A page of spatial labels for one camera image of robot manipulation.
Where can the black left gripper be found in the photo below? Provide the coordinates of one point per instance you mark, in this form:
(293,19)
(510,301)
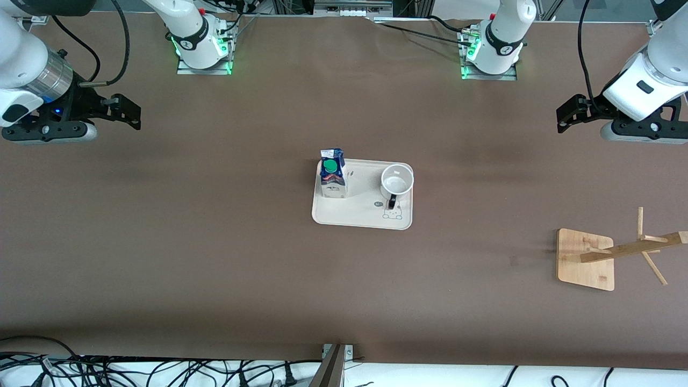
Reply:
(595,106)

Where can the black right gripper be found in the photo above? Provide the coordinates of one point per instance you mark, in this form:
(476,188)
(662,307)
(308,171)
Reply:
(81,103)

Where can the blue milk carton green cap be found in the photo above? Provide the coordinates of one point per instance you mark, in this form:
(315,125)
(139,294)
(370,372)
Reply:
(333,185)

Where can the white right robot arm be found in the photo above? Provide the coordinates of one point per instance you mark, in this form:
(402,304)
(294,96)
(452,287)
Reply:
(16,59)

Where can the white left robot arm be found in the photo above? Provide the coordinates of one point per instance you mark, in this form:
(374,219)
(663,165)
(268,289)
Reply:
(634,91)

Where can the wooden cup rack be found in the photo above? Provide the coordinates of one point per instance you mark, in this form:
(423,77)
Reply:
(583,269)

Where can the cream tray with bear print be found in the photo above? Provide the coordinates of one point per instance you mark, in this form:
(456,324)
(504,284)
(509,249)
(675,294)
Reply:
(355,212)

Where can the grey metal box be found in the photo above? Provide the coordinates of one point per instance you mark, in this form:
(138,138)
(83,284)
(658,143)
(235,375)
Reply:
(352,6)

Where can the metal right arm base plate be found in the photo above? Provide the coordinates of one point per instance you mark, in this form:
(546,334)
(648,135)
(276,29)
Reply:
(204,71)

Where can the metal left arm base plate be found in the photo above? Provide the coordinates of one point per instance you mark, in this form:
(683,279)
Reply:
(489,77)

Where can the aluminium frame profile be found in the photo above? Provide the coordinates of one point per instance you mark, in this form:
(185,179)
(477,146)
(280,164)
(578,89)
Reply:
(654,28)
(32,22)

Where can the grey metal mount pole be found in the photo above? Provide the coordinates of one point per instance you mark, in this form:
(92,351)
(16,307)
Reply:
(330,371)

